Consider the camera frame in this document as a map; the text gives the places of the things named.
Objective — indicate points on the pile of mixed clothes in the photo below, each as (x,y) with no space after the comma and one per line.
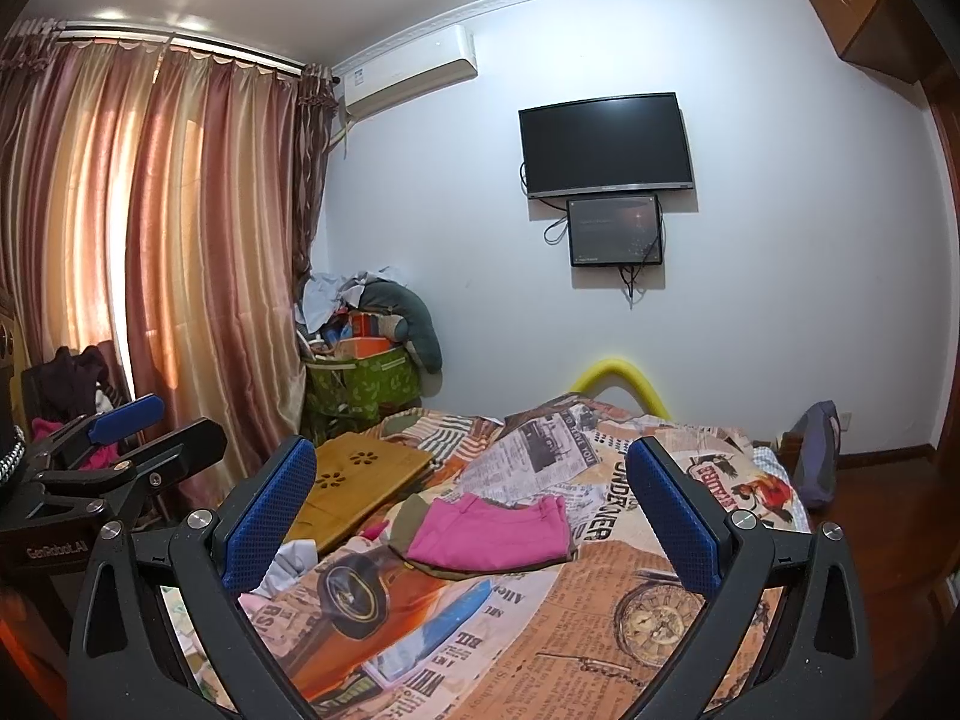
(322,300)

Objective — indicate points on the wooden lap table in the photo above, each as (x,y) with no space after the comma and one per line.
(360,472)

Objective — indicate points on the white curtain rail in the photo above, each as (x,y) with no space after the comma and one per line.
(187,46)

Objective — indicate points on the yellow foam tube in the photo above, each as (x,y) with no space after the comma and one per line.
(622,371)

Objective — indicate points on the dark garment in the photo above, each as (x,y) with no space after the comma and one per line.
(67,382)

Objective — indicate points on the black wall television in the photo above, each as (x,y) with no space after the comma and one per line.
(600,142)

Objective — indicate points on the pink pants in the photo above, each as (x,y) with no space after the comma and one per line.
(487,532)

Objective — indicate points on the white air conditioner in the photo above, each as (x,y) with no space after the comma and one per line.
(405,75)

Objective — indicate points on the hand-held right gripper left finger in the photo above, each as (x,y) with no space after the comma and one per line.
(262,521)

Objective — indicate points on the olive green garment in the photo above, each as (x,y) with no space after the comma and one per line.
(409,519)

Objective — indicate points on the orange box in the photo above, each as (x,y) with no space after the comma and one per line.
(371,325)

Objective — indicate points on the small black wall screen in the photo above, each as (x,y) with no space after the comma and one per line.
(615,229)

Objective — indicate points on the blue backpack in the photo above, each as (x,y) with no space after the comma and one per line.
(817,457)

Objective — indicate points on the pale blue cloth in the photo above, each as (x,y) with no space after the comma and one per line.
(292,562)

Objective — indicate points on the grey long cushion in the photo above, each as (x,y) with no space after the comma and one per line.
(420,322)

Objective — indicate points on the pink and beige curtain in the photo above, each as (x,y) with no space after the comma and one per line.
(187,240)

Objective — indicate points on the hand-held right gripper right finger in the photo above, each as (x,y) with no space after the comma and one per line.
(671,514)

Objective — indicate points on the green patterned storage bag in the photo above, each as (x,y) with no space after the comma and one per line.
(367,388)

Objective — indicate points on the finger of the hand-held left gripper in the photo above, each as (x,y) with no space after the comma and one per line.
(127,418)
(180,450)

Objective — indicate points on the wooden wall cabinet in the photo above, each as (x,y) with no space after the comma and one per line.
(855,0)

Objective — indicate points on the newspaper print bed sheet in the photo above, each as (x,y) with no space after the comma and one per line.
(525,630)

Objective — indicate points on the white wall socket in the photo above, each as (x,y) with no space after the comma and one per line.
(847,420)

